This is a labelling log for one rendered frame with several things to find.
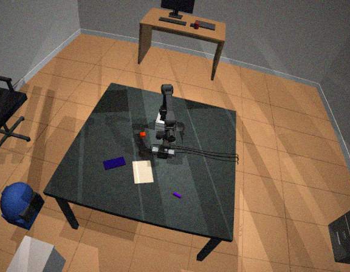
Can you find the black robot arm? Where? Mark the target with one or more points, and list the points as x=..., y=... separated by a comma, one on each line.
x=166, y=112

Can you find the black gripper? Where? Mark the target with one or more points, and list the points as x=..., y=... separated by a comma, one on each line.
x=166, y=144

